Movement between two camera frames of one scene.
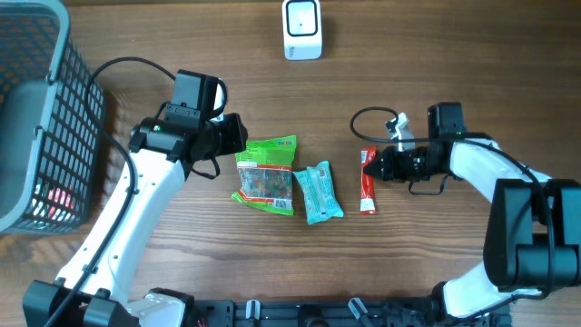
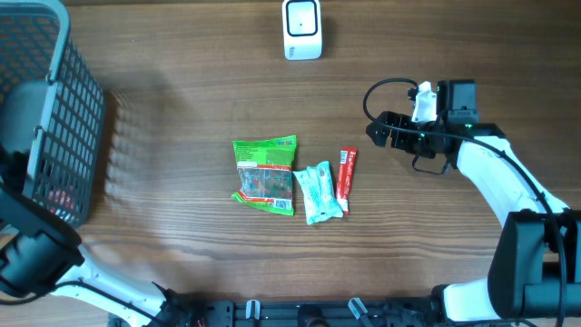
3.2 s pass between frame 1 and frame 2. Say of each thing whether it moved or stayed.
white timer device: stayed
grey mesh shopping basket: stayed
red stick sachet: moved
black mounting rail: stayed
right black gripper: moved
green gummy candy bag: stayed
